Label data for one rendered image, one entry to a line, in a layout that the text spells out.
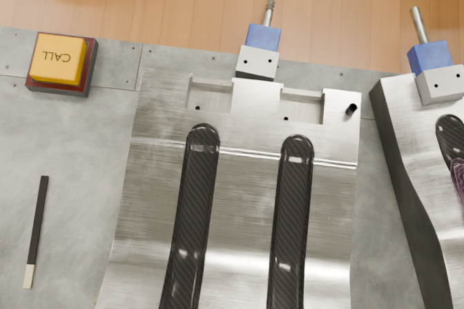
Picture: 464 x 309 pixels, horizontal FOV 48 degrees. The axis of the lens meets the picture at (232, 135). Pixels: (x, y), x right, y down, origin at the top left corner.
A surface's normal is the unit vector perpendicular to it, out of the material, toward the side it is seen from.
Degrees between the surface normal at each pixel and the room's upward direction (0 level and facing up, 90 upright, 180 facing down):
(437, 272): 90
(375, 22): 0
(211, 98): 0
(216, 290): 26
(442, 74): 0
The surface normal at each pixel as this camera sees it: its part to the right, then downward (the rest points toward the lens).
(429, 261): -0.98, 0.17
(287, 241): 0.05, -0.22
